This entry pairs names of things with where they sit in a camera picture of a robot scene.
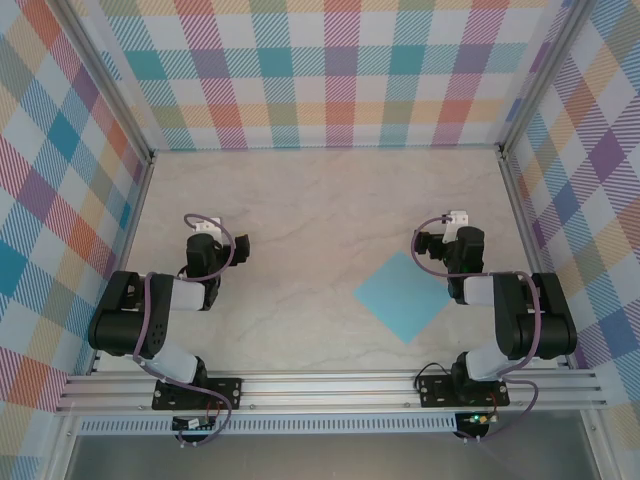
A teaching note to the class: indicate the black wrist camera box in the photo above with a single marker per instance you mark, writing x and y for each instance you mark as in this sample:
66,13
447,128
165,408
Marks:
429,246
243,248

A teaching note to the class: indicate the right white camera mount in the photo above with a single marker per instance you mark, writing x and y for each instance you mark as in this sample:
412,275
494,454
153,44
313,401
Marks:
457,218

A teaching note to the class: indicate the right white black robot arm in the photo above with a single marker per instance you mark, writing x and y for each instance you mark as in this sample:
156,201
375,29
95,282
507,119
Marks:
545,320

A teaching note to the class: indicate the left black wrist camera box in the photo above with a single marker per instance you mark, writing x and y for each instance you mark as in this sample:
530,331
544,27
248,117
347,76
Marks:
243,248

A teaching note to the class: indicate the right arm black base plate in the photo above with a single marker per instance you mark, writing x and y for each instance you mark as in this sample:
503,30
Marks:
435,392

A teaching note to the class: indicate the aluminium frame post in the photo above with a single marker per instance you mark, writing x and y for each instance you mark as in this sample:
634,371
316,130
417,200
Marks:
103,75
545,75

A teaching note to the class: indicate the controller board with green light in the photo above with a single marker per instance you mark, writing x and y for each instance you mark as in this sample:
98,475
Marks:
475,419

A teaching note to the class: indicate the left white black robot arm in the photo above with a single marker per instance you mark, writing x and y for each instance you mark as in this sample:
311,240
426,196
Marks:
120,320

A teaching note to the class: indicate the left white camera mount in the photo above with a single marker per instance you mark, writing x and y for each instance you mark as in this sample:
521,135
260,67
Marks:
207,225

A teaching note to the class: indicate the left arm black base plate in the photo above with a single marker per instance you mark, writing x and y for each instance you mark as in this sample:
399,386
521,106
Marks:
227,392

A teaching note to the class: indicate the light blue paper sheet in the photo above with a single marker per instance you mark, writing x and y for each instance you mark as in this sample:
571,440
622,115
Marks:
400,300

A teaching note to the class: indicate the grey metal sheet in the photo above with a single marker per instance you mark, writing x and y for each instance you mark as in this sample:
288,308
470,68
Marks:
325,460

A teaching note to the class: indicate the black controller board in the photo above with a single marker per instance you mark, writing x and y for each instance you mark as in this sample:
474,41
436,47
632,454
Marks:
190,424

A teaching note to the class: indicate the long aluminium mounting rail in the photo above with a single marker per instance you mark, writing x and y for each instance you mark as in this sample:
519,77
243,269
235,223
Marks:
325,392

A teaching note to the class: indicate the aluminium table edge rail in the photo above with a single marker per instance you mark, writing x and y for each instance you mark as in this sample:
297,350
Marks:
530,250
125,250

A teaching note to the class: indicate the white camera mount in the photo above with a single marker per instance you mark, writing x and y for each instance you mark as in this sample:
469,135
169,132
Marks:
457,218
207,225

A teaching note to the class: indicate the right black wrist camera box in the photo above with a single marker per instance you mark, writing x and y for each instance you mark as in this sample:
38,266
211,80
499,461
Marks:
429,246

